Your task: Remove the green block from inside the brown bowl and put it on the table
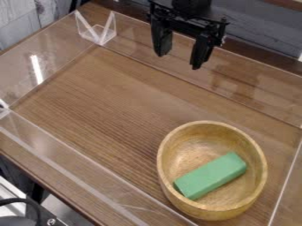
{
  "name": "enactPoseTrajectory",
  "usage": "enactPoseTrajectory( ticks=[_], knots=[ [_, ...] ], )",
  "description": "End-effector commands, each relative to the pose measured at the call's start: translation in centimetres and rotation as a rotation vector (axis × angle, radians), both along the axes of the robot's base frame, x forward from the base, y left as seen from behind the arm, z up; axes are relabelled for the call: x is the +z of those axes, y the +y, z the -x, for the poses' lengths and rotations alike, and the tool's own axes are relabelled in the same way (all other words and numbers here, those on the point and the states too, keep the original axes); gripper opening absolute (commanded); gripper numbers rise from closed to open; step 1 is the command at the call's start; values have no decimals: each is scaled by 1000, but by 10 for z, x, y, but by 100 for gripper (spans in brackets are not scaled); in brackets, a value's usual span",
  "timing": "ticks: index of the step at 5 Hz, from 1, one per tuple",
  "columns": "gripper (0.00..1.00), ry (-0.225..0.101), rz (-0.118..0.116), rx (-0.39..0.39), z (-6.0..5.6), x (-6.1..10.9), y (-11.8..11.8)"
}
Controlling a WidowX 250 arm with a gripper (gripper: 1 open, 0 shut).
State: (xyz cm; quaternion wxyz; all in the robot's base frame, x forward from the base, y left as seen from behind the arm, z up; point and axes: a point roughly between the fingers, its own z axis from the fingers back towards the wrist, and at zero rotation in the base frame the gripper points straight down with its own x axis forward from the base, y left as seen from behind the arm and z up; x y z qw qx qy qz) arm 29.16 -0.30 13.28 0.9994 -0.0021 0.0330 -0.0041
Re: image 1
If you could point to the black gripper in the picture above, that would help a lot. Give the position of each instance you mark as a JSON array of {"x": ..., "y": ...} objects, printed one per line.
[{"x": 188, "y": 17}]

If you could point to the green rectangular block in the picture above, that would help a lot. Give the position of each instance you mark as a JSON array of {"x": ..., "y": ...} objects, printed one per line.
[{"x": 202, "y": 180}]

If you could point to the clear acrylic corner bracket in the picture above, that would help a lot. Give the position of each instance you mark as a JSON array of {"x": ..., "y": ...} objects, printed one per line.
[{"x": 97, "y": 34}]

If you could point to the brown wooden bowl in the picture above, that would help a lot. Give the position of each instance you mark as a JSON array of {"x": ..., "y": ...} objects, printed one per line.
[{"x": 190, "y": 146}]

